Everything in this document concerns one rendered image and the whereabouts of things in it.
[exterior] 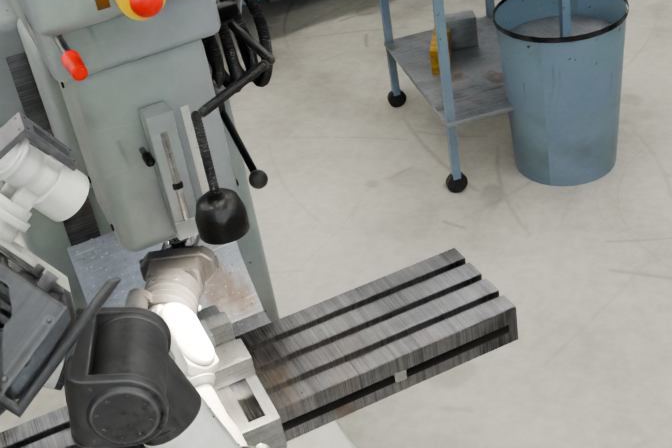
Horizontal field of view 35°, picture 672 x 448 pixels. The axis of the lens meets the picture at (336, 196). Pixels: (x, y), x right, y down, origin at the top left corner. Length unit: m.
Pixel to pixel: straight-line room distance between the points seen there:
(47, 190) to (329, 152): 3.20
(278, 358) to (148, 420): 0.77
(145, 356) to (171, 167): 0.38
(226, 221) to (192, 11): 0.29
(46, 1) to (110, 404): 0.47
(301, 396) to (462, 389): 1.36
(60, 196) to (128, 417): 0.27
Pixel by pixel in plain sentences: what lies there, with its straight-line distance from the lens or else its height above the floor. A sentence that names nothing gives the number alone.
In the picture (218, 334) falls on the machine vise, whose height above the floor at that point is 1.02.
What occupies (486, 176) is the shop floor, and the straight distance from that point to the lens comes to 4.11.
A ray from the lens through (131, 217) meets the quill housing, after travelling 1.60.
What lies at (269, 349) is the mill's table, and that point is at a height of 0.93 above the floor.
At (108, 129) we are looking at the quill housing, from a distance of 1.53.
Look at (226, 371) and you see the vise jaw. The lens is 1.81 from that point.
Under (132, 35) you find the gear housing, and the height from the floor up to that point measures 1.67.
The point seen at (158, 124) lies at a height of 1.54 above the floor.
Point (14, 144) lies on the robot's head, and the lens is 1.23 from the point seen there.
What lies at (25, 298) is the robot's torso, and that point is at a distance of 1.08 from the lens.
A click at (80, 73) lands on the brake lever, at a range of 1.29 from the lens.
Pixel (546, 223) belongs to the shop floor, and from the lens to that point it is 3.83.
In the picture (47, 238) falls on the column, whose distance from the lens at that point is 2.12.
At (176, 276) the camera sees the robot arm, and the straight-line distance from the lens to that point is 1.63.
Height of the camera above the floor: 2.21
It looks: 32 degrees down
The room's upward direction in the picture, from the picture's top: 10 degrees counter-clockwise
